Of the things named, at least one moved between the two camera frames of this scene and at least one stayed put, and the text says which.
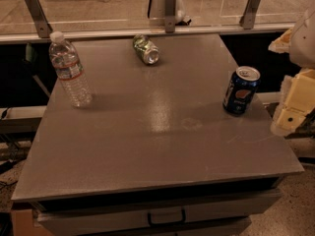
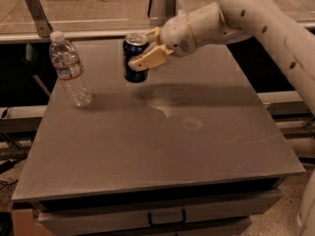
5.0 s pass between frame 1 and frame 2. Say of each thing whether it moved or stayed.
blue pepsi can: moved
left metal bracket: stayed
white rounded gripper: moved
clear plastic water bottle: stayed
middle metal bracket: stayed
